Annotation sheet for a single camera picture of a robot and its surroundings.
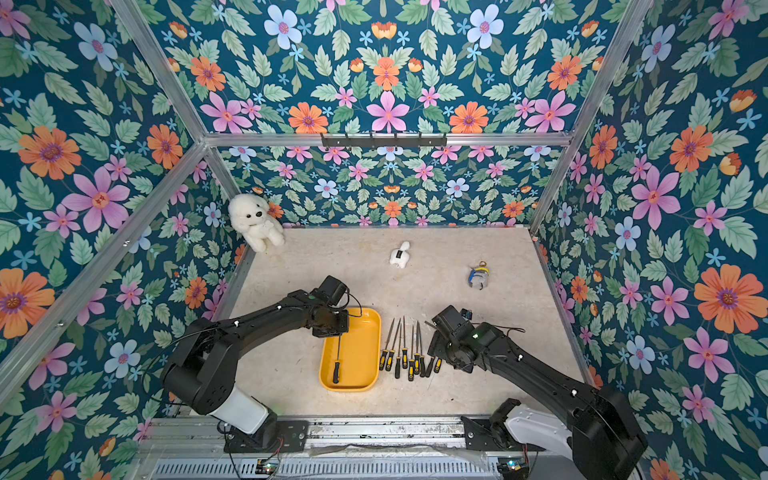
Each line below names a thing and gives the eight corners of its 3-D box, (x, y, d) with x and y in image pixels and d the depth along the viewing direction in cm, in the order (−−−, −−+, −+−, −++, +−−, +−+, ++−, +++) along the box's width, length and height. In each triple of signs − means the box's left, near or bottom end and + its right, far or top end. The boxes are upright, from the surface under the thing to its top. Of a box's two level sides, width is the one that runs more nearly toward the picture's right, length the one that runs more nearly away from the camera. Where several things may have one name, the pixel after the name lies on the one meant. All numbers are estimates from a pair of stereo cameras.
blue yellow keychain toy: (469, 291, 103) (472, 283, 99) (466, 268, 109) (468, 260, 106) (489, 291, 103) (492, 283, 99) (484, 268, 109) (487, 260, 106)
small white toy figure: (387, 262, 111) (386, 256, 108) (402, 245, 116) (402, 239, 114) (402, 270, 109) (402, 264, 106) (416, 252, 114) (417, 246, 111)
